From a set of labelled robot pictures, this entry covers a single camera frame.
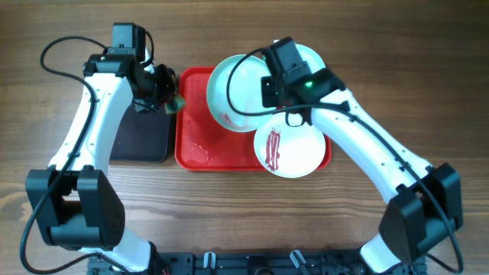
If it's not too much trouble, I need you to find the green yellow sponge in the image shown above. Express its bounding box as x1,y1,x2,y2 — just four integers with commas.
164,93,186,115

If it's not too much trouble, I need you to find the light blue plate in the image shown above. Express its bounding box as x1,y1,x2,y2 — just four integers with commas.
296,44,326,73
206,54,270,132

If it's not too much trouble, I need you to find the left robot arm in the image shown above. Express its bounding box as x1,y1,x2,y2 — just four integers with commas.
20,54,177,274

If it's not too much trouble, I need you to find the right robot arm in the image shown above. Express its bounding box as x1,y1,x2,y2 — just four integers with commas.
261,69,464,273

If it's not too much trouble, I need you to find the black plastic tray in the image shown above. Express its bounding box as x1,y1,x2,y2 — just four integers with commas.
110,97,176,163

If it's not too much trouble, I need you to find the red plastic tray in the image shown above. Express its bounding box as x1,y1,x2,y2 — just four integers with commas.
175,66,332,172

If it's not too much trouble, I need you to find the light blue plate top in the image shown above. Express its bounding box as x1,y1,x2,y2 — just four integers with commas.
296,44,326,73

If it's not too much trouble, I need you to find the white plate with stain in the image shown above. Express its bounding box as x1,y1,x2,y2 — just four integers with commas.
254,113,326,178

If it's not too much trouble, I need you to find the right black cable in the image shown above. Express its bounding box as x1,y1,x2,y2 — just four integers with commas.
225,46,465,274

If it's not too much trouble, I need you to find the black cable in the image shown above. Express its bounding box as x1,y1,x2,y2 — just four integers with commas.
18,30,155,275
225,46,465,274

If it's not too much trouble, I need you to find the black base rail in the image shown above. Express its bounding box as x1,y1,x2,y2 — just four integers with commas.
86,247,427,275

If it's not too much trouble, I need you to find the left black cable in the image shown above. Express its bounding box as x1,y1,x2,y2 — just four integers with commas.
18,30,155,275

